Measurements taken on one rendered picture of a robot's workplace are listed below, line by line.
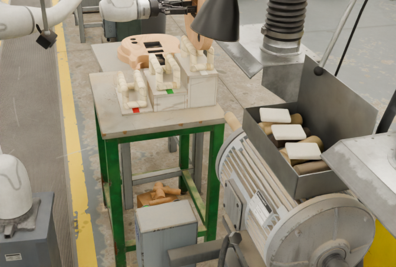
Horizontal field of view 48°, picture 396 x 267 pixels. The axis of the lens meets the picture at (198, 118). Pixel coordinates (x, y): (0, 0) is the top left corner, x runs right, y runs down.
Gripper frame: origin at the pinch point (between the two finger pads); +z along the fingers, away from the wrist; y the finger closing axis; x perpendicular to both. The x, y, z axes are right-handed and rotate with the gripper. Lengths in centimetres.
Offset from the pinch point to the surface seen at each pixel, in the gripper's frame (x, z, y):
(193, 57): -20.2, -2.0, 10.4
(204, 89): -35.4, 2.9, 13.9
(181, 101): -40.5, -7.8, 13.9
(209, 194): -91, 6, 24
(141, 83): -32.8, -25.7, 7.4
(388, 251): -99, 80, 74
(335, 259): -11, -8, 138
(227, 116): -12, -10, 77
